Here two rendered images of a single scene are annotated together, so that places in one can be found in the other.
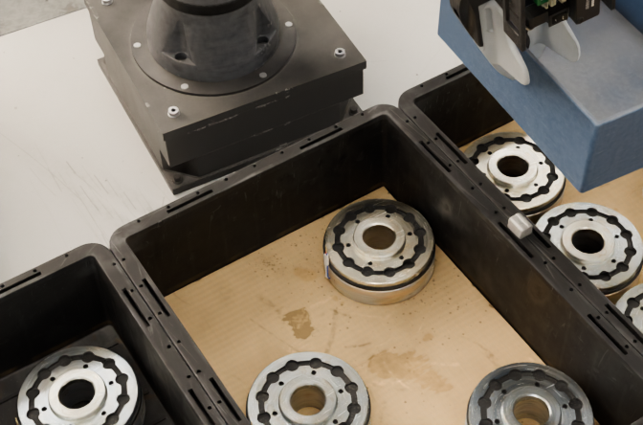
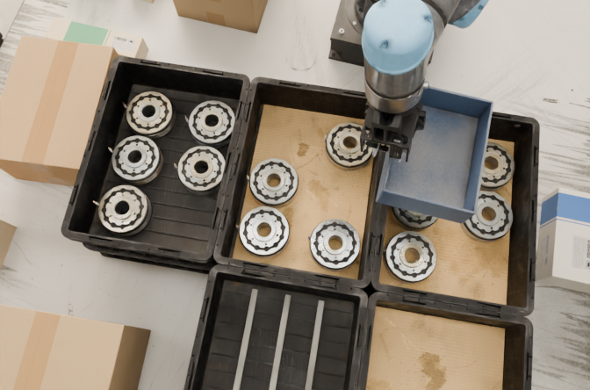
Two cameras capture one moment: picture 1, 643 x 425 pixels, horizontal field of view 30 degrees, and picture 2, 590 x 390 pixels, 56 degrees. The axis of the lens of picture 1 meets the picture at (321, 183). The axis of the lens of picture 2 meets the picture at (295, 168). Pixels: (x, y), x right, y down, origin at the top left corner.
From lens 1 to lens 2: 0.46 m
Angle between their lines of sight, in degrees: 30
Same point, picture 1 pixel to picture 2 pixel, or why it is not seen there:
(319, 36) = not seen: hidden behind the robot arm
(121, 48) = not seen: outside the picture
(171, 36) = (361, 1)
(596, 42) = (449, 148)
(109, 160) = (319, 26)
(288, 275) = (315, 129)
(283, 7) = not seen: hidden behind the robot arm
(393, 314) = (334, 171)
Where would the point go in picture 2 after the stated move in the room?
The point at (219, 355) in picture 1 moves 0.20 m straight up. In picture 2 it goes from (269, 140) to (263, 100)
